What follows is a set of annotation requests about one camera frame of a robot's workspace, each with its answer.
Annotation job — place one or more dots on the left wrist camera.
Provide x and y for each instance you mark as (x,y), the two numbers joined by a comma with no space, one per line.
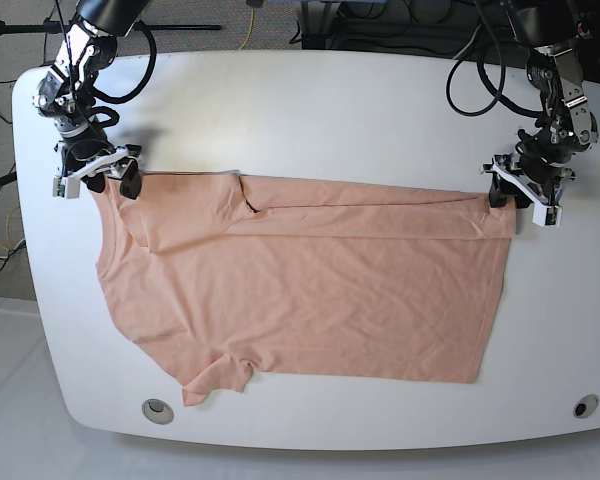
(545,215)

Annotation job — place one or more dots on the table cable grommet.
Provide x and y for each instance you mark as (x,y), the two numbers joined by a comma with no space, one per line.
(586,406)
(158,412)

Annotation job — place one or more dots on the black equipment frame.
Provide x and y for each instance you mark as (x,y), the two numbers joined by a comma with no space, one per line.
(432,28)

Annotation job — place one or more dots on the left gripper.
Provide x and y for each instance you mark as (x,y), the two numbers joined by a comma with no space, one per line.
(533,172)

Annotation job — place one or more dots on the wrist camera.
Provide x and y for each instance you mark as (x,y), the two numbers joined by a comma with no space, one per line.
(545,215)
(67,188)

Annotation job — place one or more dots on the peach pink T-shirt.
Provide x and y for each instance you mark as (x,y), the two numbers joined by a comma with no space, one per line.
(218,276)

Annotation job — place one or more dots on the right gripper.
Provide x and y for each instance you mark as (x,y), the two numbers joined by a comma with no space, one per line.
(116,162)

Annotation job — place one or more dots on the black tripod stand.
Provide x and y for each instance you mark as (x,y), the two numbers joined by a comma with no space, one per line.
(10,29)

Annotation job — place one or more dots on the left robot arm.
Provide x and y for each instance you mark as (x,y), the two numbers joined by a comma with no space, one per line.
(552,68)

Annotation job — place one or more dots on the right table cable grommet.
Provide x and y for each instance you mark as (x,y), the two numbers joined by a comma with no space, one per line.
(586,406)

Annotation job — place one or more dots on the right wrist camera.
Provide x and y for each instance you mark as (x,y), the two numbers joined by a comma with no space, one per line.
(67,188)

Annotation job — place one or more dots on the left table cable grommet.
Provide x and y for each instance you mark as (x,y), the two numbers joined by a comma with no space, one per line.
(158,412)

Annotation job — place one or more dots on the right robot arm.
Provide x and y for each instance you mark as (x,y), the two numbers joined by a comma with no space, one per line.
(80,111)

